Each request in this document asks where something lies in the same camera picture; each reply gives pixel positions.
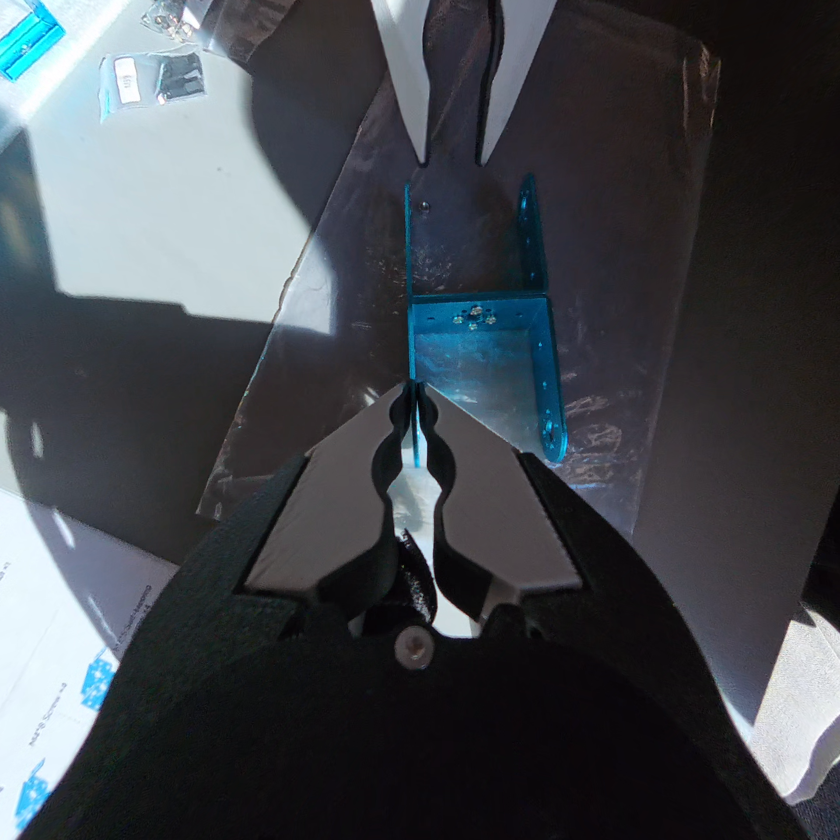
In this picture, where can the small clear parts bag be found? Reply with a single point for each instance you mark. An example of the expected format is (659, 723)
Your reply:
(151, 85)
(223, 24)

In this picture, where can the clear plastic bag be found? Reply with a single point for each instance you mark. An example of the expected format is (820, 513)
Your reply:
(630, 263)

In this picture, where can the blue metal bracket assembly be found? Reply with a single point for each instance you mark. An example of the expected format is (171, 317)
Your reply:
(479, 348)

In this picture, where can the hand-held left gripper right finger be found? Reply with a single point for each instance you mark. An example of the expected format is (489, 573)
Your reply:
(505, 519)

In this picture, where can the printed instruction manual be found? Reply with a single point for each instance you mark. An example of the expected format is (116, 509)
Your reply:
(53, 630)

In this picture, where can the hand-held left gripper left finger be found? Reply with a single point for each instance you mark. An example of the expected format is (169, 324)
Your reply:
(322, 519)

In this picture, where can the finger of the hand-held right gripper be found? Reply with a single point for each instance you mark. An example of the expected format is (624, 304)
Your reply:
(404, 59)
(519, 53)

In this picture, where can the small blue metal bracket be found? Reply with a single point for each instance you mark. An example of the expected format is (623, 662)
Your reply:
(26, 37)

